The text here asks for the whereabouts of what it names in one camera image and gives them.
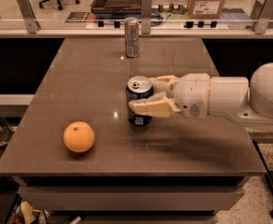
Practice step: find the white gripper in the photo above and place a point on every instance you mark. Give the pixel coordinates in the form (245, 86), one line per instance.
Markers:
(190, 91)

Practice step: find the blue pepsi can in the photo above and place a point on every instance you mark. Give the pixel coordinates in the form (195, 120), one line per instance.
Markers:
(138, 87)

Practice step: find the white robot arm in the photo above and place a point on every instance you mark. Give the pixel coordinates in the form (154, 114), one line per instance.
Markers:
(245, 101)

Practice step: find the silver energy drink can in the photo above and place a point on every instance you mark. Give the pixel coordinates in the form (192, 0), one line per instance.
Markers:
(131, 26)

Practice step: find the orange fruit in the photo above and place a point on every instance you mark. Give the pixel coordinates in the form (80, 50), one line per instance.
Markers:
(78, 137)

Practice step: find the cardboard box with label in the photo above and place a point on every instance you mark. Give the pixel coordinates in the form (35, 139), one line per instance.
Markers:
(205, 9)

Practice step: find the middle metal railing post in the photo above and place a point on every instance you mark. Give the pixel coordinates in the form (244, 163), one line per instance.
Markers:
(146, 17)

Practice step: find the metal railing post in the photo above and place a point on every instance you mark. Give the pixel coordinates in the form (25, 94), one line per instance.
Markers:
(261, 14)
(31, 24)
(146, 17)

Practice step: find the right metal railing post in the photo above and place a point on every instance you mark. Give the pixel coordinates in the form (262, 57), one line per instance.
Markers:
(261, 14)

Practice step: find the left metal railing post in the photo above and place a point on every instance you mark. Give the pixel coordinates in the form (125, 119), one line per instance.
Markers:
(31, 24)

